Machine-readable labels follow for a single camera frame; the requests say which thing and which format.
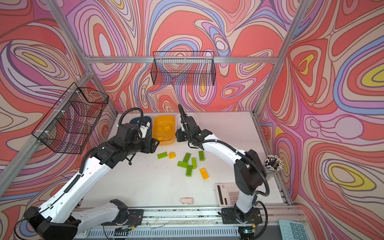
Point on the dark teal plastic bin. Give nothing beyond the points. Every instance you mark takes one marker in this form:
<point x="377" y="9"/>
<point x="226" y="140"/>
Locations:
<point x="144" y="121"/>

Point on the wire basket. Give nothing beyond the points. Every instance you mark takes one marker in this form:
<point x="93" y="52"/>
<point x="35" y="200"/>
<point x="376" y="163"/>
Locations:
<point x="189" y="68"/>
<point x="71" y="121"/>

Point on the yellow plastic bin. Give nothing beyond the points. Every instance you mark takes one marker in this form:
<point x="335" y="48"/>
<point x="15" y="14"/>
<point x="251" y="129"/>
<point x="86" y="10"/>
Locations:
<point x="165" y="120"/>

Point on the green lego brick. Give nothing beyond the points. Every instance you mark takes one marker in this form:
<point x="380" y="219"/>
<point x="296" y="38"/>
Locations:
<point x="194" y="163"/>
<point x="201" y="156"/>
<point x="187" y="158"/>
<point x="189" y="171"/>

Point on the green lego brick low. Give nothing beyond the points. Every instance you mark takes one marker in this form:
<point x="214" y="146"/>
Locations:
<point x="182" y="164"/>

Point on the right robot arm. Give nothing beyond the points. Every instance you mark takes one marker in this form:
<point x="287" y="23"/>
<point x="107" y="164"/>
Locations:
<point x="250" y="176"/>

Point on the yellow lego brick long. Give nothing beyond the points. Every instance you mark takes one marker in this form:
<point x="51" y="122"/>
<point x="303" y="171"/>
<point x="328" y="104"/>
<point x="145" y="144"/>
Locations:
<point x="204" y="173"/>

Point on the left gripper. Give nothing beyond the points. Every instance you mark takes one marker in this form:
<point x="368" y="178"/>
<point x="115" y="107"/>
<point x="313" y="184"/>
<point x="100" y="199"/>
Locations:
<point x="150" y="146"/>

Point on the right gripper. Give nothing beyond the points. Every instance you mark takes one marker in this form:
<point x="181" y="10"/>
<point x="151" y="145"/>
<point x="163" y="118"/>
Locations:
<point x="179" y="138"/>

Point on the green lego brick bottom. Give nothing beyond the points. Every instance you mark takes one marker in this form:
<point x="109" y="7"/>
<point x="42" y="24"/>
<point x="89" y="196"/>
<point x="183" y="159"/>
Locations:
<point x="189" y="171"/>

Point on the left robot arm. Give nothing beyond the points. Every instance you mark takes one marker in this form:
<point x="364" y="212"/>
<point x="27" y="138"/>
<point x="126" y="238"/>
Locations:
<point x="54" y="219"/>

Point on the pink eraser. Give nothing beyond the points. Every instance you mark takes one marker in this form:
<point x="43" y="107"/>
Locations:
<point x="187" y="201"/>

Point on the cup of pencils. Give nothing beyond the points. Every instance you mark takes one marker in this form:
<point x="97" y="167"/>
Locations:
<point x="273" y="164"/>

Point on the green lego plate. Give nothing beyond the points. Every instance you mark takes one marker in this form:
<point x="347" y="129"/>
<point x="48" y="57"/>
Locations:
<point x="162" y="155"/>

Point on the pink calculator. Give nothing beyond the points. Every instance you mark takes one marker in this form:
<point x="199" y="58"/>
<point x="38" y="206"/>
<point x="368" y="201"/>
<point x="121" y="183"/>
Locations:
<point x="227" y="194"/>

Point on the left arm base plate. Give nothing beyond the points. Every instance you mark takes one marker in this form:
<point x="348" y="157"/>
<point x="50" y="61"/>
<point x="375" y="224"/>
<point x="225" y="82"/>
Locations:
<point x="132" y="218"/>

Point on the left wire basket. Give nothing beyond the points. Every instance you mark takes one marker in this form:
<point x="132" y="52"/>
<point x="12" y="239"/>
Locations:
<point x="71" y="121"/>

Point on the back wire basket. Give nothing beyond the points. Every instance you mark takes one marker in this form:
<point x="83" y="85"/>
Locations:
<point x="189" y="68"/>

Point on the teal calculator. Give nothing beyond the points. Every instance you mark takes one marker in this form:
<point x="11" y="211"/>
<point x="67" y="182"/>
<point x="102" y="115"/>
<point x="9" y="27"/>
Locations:
<point x="293" y="230"/>

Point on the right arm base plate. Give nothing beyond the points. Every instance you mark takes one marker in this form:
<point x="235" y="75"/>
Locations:
<point x="231" y="216"/>

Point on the white plastic bin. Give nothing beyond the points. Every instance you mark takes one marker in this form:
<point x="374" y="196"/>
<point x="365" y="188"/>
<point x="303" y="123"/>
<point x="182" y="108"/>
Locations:
<point x="178" y="120"/>

